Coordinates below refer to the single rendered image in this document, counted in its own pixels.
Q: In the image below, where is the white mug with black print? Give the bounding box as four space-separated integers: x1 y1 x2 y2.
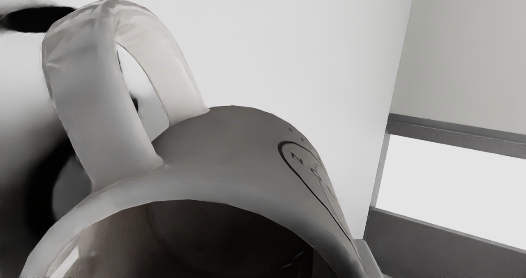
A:
20 0 369 278

